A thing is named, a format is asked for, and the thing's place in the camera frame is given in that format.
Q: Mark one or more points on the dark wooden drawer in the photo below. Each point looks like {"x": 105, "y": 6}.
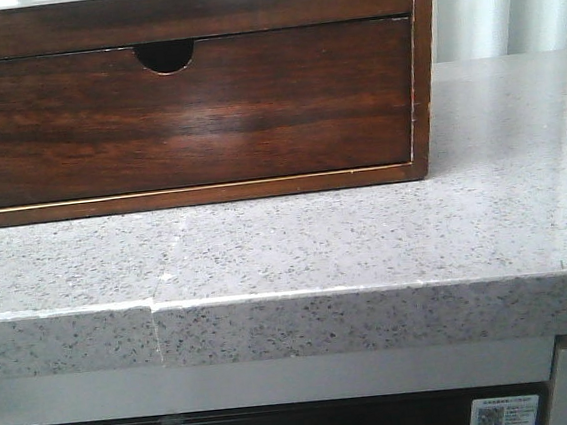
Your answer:
{"x": 251, "y": 106}

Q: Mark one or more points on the dark wooden drawer cabinet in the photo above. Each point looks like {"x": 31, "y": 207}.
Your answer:
{"x": 162, "y": 34}

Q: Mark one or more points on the white label sticker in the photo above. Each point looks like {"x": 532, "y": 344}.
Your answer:
{"x": 514, "y": 410}

